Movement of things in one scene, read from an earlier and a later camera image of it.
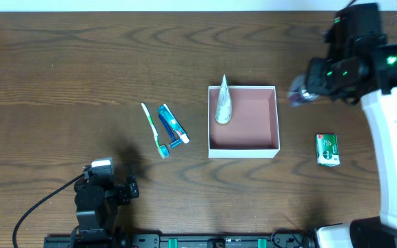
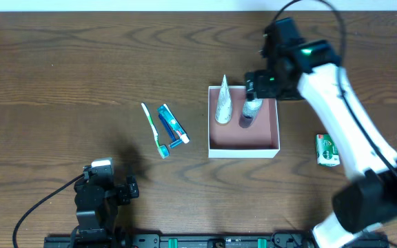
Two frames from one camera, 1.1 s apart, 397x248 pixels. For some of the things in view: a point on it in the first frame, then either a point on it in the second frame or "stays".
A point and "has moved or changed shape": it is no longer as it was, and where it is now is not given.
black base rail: (66, 240) stays
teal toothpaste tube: (179, 129) stays
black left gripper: (128, 188) stays
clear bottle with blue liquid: (299, 91) has moved or changed shape
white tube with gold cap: (223, 111) stays
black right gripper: (312, 81) -> (253, 87)
